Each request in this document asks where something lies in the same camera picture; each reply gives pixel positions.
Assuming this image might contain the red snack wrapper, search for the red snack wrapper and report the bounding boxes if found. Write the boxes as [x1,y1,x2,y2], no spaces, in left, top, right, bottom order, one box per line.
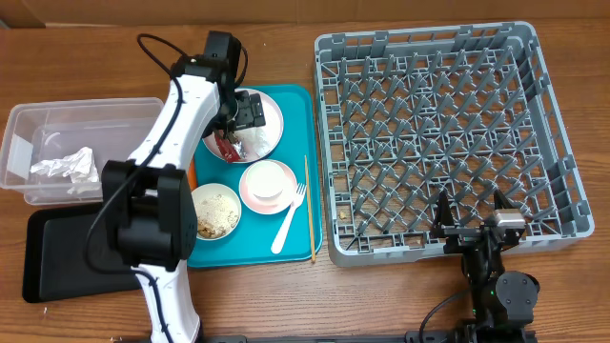
[213,131,241,163]

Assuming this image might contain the wooden chopstick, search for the wooden chopstick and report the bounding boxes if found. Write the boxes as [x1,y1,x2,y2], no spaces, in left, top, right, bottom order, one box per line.
[304,155,316,264]

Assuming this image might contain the white bowl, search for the white bowl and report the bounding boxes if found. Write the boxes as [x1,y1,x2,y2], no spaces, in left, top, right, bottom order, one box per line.
[192,183,242,241]

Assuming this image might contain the white cup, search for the white cup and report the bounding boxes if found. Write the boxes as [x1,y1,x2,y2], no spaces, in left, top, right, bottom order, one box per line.
[246,160,286,199]

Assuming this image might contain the clear plastic waste bin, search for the clear plastic waste bin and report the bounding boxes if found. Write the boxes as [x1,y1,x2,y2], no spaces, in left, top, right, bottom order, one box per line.
[1,97,163,206]

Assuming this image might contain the white paper napkin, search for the white paper napkin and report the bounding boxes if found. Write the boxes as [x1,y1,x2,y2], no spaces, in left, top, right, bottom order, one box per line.
[30,147,99,183]

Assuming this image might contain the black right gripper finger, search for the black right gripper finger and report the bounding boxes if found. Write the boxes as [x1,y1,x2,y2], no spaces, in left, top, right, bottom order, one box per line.
[433,191,455,229]
[494,190,519,210]

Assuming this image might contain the teal plastic tray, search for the teal plastic tray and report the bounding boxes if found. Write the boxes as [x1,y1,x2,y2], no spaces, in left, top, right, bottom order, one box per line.
[188,85,324,268]

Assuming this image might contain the grey plastic dish rack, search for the grey plastic dish rack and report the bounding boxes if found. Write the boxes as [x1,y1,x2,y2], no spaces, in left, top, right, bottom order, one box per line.
[314,21,595,267]

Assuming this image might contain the cooked rice with peanuts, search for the cooked rice with peanuts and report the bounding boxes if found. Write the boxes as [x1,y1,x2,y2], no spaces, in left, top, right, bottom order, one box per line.
[195,194,239,239]

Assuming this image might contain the black rectangular tray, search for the black rectangular tray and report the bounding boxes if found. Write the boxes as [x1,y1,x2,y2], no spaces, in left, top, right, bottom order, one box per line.
[22,203,140,303]

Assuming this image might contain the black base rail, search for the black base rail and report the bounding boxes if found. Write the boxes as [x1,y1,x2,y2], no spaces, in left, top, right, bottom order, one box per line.
[113,328,539,343]

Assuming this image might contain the orange carrot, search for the orange carrot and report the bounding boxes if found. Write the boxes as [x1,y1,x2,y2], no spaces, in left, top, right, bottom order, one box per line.
[187,159,198,191]

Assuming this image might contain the white plastic fork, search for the white plastic fork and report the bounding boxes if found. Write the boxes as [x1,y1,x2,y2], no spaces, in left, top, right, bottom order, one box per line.
[271,184,306,254]

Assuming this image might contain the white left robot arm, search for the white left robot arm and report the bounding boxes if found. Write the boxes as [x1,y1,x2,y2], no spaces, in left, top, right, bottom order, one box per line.
[89,30,265,342]

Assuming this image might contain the white tissue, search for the white tissue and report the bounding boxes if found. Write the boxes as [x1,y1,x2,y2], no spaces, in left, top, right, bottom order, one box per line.
[234,127,272,161]

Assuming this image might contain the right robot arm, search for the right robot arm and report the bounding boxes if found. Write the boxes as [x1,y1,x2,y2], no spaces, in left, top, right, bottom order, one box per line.
[432,191,540,342]

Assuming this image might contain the large white plate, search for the large white plate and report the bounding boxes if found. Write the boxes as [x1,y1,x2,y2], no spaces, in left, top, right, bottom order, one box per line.
[202,88,285,165]

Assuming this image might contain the pink saucer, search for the pink saucer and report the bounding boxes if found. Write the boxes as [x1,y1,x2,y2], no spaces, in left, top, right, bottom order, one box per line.
[238,159,297,215]

